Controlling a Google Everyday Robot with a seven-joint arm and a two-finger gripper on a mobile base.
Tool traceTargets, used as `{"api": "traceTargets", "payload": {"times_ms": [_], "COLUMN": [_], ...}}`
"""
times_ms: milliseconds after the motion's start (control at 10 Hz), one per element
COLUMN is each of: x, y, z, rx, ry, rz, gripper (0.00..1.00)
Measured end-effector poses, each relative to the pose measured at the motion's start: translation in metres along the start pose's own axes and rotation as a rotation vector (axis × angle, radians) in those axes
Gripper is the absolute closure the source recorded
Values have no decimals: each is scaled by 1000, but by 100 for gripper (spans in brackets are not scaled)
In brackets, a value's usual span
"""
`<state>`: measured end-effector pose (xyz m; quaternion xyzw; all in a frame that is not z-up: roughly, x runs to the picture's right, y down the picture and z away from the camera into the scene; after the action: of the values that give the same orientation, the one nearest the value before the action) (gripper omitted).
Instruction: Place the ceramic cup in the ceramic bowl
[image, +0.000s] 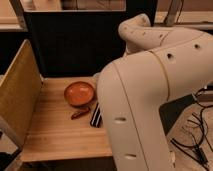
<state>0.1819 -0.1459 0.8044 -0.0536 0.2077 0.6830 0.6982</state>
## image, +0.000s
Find orange ceramic bowl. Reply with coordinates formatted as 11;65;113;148
64;81;95;107

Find black white striped object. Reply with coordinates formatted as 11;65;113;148
90;104;102;128

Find small brown ceramic cup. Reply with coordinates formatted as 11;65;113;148
71;107;90;120

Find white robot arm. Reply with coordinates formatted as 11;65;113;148
97;14;213;171

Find right dark side panel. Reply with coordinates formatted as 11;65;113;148
159;94;195;134

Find black back panel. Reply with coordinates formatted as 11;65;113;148
24;0;158;77

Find left wooden side panel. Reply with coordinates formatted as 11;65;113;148
0;40;42;148

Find black cables on floor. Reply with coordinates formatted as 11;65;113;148
170;87;213;168

